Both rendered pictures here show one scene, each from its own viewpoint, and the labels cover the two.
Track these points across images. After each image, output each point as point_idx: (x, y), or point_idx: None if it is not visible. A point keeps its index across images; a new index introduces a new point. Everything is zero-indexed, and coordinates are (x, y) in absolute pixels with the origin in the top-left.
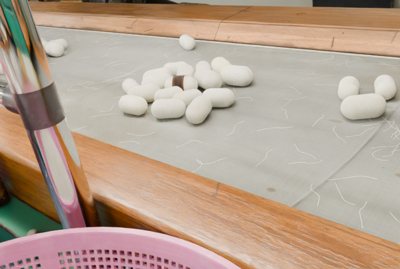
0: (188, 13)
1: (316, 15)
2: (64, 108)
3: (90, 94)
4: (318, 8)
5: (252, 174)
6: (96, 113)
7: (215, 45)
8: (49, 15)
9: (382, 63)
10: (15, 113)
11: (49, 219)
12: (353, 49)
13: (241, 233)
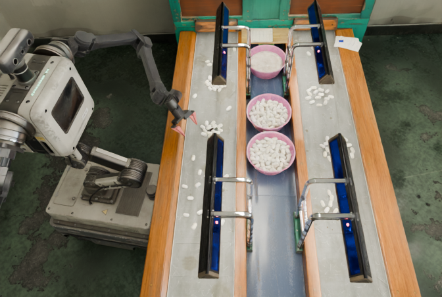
0: (179, 103)
1: (180, 76)
2: (228, 97)
3: (221, 98)
4: (174, 78)
5: (231, 66)
6: (227, 91)
7: (191, 92)
8: (178, 157)
9: (195, 66)
10: (238, 92)
11: (246, 84)
12: (191, 69)
13: (243, 58)
